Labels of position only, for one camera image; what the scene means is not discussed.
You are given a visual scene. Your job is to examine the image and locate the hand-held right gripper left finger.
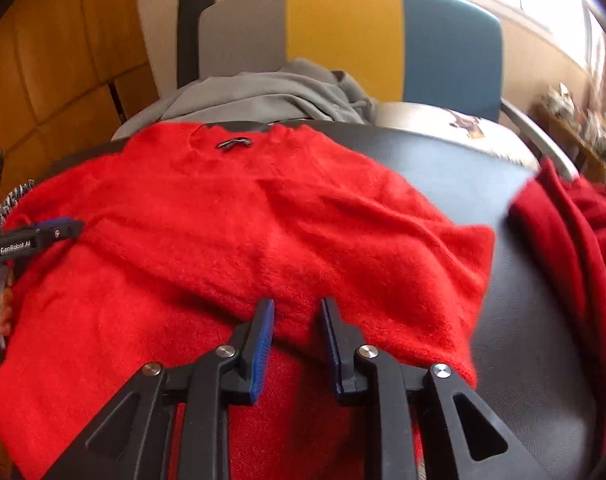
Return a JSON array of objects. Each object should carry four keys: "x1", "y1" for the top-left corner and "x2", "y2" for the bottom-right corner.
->
[{"x1": 43, "y1": 298, "x2": 276, "y2": 480}]

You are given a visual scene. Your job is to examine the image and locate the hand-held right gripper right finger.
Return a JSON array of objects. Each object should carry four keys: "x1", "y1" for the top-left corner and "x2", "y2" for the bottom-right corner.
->
[{"x1": 320, "y1": 297, "x2": 551, "y2": 480}]

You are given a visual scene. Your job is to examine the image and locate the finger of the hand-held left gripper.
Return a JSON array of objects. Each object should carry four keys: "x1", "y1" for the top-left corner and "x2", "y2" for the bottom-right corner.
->
[{"x1": 0, "y1": 217, "x2": 86, "y2": 271}]

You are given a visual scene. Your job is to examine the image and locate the red fluffy sweater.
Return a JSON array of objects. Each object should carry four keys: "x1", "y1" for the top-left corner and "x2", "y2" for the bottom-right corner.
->
[{"x1": 0, "y1": 122, "x2": 496, "y2": 480}]

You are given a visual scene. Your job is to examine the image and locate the red ribbed knit sweater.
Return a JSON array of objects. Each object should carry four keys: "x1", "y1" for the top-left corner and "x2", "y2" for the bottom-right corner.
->
[{"x1": 508, "y1": 157, "x2": 606, "y2": 466}]

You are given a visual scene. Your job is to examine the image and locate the black white tweed cloth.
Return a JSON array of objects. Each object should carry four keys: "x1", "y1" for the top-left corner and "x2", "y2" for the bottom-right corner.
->
[{"x1": 0, "y1": 178, "x2": 35, "y2": 233}]

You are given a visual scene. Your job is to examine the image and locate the grey garment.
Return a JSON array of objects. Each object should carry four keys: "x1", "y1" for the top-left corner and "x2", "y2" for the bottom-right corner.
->
[{"x1": 110, "y1": 57, "x2": 379, "y2": 141}]

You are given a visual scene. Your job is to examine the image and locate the white printed pillow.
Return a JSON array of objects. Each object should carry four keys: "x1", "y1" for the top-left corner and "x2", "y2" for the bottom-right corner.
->
[{"x1": 378, "y1": 101, "x2": 541, "y2": 168}]

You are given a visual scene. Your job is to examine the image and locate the blue yellow grey chair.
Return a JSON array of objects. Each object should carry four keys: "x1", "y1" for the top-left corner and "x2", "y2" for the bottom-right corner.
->
[{"x1": 178, "y1": 0, "x2": 580, "y2": 181}]

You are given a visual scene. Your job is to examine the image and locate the wooden side desk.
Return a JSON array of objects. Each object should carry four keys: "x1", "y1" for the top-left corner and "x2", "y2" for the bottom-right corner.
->
[{"x1": 533, "y1": 102, "x2": 606, "y2": 173}]

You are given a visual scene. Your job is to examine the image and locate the clear glass jars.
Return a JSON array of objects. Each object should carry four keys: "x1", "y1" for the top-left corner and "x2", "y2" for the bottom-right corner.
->
[{"x1": 546, "y1": 82, "x2": 576, "y2": 113}]

